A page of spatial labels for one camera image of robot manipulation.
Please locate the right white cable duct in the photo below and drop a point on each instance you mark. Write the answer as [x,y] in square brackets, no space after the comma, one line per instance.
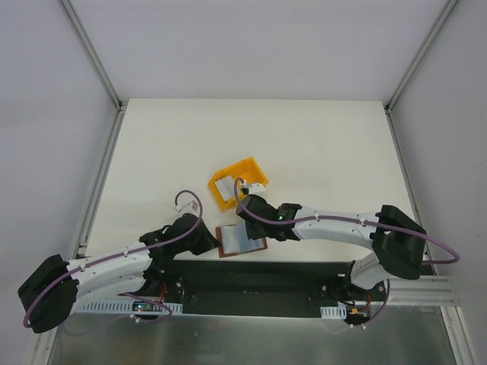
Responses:
[334,312]

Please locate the left aluminium frame post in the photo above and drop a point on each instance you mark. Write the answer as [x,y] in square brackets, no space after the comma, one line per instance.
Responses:
[91,53]

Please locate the aluminium front rail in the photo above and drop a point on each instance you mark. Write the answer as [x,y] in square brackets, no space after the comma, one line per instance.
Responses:
[437,291]

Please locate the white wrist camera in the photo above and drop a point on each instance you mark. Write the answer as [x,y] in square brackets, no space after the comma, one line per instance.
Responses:
[190,207]
[255,188]

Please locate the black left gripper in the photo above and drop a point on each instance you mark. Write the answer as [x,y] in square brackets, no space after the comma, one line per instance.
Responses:
[208,240]

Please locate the stack of credit cards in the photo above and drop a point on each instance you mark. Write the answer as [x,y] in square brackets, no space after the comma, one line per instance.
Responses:
[225,187]

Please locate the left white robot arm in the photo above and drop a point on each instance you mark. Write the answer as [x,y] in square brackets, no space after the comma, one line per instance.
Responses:
[58,287]

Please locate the yellow plastic bin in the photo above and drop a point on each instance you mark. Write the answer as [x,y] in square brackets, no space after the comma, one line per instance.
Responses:
[247,169]

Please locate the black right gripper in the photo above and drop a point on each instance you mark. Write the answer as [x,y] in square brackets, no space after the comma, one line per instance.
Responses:
[249,226]

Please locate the left white cable duct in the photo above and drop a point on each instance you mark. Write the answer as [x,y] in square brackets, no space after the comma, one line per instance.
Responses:
[130,306]

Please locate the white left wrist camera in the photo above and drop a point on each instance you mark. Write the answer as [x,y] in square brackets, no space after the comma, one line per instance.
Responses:
[190,207]

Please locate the white cable duct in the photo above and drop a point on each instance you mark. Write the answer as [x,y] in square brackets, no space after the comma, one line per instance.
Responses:
[334,312]
[130,306]

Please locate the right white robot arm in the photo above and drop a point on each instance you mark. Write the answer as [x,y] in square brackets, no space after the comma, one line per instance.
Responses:
[391,236]

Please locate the brown leather card holder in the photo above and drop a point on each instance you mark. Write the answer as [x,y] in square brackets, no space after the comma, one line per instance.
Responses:
[234,241]

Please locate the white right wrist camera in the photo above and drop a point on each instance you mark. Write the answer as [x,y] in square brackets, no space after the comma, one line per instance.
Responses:
[255,188]

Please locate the aluminium frame post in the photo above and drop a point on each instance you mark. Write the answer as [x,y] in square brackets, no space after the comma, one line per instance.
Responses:
[439,23]
[91,53]

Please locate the right aluminium frame post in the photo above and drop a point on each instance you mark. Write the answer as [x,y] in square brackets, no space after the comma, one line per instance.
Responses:
[439,23]

